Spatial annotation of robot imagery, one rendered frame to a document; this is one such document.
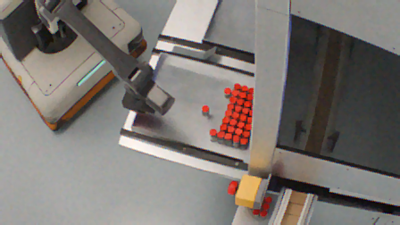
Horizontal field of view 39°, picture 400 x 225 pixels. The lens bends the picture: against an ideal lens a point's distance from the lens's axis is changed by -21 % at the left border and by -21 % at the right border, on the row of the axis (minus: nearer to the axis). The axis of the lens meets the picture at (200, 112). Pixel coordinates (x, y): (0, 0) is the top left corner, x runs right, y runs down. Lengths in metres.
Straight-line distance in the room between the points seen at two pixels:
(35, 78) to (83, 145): 0.42
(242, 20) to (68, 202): 1.24
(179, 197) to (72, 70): 0.72
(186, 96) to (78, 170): 1.04
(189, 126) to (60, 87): 0.98
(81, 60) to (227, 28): 0.91
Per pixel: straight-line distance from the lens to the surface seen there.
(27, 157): 3.11
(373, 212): 2.02
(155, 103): 1.86
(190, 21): 2.24
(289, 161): 1.73
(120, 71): 1.80
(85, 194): 2.97
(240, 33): 2.21
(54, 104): 2.88
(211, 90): 2.11
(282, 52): 1.27
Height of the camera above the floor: 2.76
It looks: 65 degrees down
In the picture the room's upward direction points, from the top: 5 degrees counter-clockwise
